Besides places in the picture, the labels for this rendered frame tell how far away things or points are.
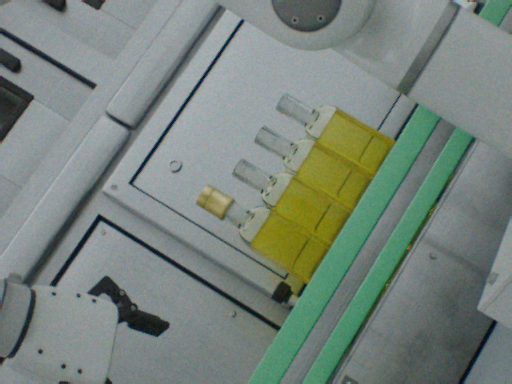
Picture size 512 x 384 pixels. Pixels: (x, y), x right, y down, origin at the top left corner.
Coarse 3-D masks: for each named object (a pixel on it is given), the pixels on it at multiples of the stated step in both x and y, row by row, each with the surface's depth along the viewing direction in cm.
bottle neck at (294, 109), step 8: (288, 96) 140; (280, 104) 140; (288, 104) 140; (296, 104) 140; (304, 104) 140; (280, 112) 141; (288, 112) 140; (296, 112) 140; (304, 112) 140; (296, 120) 140; (304, 120) 140
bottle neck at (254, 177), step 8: (240, 160) 137; (240, 168) 137; (248, 168) 137; (256, 168) 137; (232, 176) 138; (240, 176) 137; (248, 176) 137; (256, 176) 137; (264, 176) 137; (248, 184) 137; (256, 184) 137; (264, 184) 136
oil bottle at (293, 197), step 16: (272, 176) 137; (288, 176) 135; (272, 192) 135; (288, 192) 135; (304, 192) 135; (320, 192) 135; (272, 208) 135; (288, 208) 134; (304, 208) 134; (320, 208) 134; (336, 208) 134; (304, 224) 134; (320, 224) 133; (336, 224) 133
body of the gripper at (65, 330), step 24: (48, 288) 104; (48, 312) 103; (72, 312) 104; (96, 312) 106; (24, 336) 100; (48, 336) 101; (72, 336) 103; (96, 336) 104; (24, 360) 100; (48, 360) 100; (72, 360) 102; (96, 360) 103
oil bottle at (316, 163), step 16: (304, 144) 137; (320, 144) 137; (288, 160) 137; (304, 160) 136; (320, 160) 136; (336, 160) 136; (304, 176) 136; (320, 176) 135; (336, 176) 136; (352, 176) 136; (368, 176) 136; (336, 192) 135; (352, 192) 135; (352, 208) 135
